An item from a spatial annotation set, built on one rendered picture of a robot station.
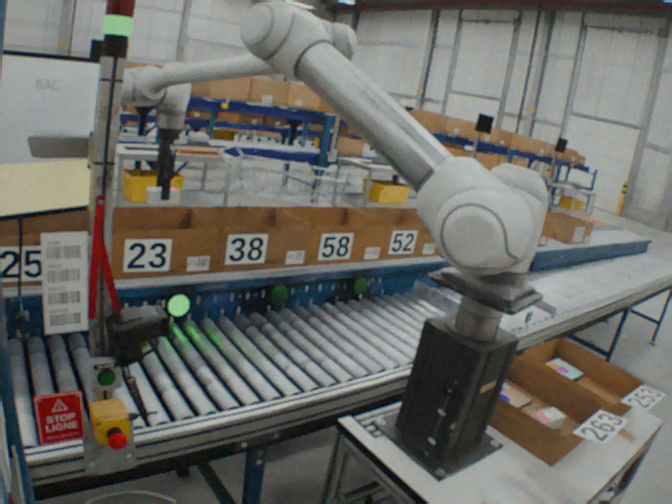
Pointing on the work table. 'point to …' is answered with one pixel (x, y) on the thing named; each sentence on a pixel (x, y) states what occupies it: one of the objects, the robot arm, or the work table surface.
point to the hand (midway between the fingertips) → (163, 188)
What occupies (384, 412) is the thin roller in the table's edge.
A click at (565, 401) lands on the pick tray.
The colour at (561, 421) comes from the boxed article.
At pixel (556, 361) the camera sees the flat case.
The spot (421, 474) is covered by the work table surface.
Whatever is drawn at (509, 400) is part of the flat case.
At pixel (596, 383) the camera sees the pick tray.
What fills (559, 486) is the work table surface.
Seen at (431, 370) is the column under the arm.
